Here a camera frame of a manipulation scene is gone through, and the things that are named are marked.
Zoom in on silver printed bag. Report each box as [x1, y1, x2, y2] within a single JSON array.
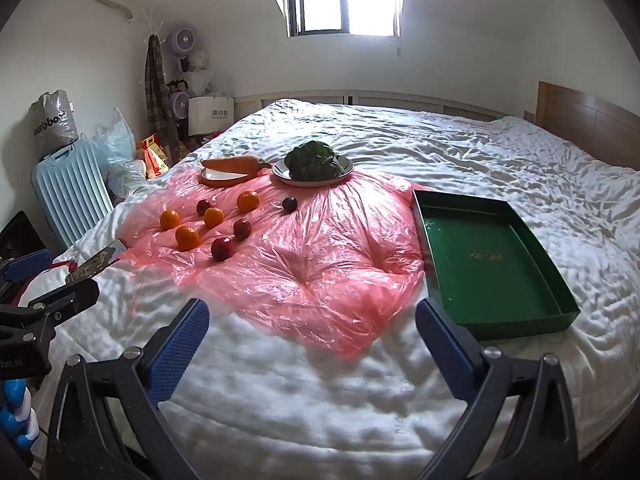
[[31, 90, 81, 153]]

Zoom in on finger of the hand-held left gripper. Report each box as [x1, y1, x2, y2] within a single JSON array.
[[0, 249, 54, 287], [0, 278, 100, 347]]

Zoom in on clear plastic bag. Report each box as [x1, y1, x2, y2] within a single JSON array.
[[92, 107, 148, 201]]

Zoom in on white bed quilt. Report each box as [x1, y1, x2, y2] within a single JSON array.
[[20, 99, 640, 480]]

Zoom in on red yellow package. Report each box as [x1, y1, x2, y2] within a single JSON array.
[[136, 134, 171, 178]]

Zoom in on carrot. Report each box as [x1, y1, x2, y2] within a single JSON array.
[[201, 156, 273, 177]]

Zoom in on light blue suitcase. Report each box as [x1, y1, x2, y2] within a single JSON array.
[[31, 141, 115, 248]]

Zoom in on orange-rimmed plate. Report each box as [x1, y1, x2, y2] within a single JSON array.
[[198, 167, 253, 189]]

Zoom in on green rectangular tray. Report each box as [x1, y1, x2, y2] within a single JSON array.
[[411, 190, 581, 342]]

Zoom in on white round plate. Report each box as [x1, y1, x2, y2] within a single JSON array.
[[271, 155, 354, 189]]

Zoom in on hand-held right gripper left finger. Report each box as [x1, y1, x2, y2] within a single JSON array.
[[42, 298, 211, 480]]

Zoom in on wooden headboard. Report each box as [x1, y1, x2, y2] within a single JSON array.
[[524, 81, 640, 171]]

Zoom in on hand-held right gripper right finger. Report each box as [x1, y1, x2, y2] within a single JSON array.
[[415, 297, 581, 480]]

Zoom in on white cardboard box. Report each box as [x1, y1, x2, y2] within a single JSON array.
[[188, 94, 236, 137]]

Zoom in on plaid scarf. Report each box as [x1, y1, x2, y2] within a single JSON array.
[[144, 34, 173, 161]]

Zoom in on pink plastic sheet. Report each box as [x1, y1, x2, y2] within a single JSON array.
[[117, 167, 427, 361]]

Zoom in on green leafy vegetable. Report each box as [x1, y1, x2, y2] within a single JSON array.
[[284, 141, 340, 181]]

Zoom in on patterned phone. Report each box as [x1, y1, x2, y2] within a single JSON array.
[[65, 239, 128, 283]]

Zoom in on person's left hand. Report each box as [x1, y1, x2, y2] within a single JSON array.
[[0, 379, 40, 462]]

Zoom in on white coat rack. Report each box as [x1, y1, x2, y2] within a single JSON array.
[[140, 7, 167, 41]]

